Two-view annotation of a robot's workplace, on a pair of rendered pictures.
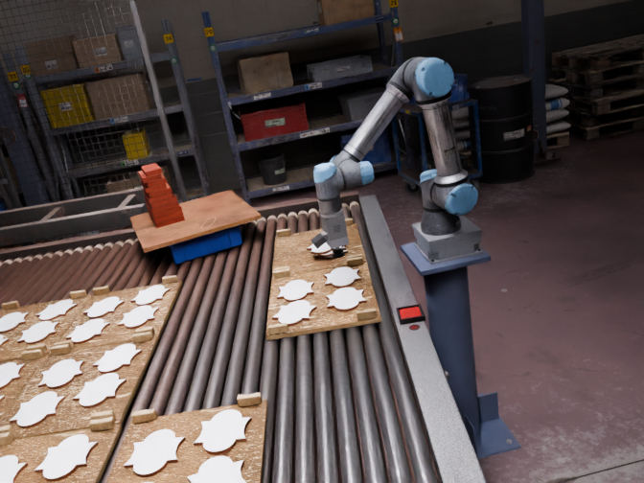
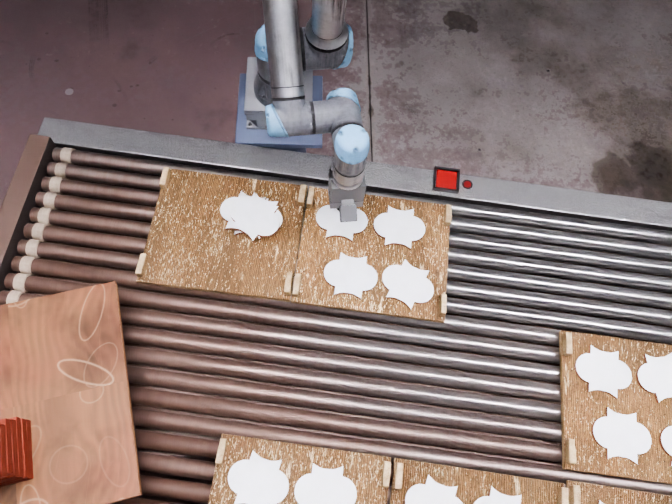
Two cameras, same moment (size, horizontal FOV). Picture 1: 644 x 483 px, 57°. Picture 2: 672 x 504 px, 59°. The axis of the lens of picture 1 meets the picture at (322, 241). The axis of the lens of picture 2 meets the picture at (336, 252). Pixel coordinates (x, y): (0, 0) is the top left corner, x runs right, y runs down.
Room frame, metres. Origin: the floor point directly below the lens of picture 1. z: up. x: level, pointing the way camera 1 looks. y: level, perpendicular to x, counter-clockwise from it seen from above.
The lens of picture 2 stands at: (1.88, 0.70, 2.42)
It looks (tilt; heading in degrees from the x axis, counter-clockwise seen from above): 66 degrees down; 268
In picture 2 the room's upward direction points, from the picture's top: 8 degrees clockwise
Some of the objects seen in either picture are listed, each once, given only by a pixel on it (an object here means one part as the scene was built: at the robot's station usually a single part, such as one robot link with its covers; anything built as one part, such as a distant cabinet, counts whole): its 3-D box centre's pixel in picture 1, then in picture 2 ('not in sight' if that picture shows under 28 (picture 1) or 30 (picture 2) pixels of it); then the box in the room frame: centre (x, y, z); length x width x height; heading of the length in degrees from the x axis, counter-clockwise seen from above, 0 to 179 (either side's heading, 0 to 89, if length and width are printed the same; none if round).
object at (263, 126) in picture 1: (273, 119); not in sight; (6.18, 0.28, 0.78); 0.66 x 0.45 x 0.28; 96
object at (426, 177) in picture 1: (437, 186); (279, 50); (2.08, -0.46, 1.13); 0.13 x 0.12 x 0.14; 13
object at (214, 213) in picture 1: (192, 218); (14, 408); (2.55, 0.55, 1.03); 0.50 x 0.50 x 0.02; 20
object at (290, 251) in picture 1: (317, 249); (225, 232); (2.17, 0.02, 0.93); 0.41 x 0.35 x 0.02; 179
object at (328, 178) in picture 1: (327, 181); (351, 149); (1.86, -0.05, 1.29); 0.09 x 0.08 x 0.11; 103
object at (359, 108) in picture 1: (365, 103); not in sight; (6.25, -0.70, 0.76); 0.50 x 0.36 x 0.24; 102
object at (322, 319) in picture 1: (321, 297); (373, 252); (1.76, 0.03, 0.93); 0.41 x 0.35 x 0.02; 178
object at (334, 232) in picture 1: (327, 227); (346, 193); (1.85, -0.03, 1.13); 0.12 x 0.09 x 0.16; 101
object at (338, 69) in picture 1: (338, 68); not in sight; (6.23, -0.48, 1.16); 0.60 x 0.40 x 0.15; 98
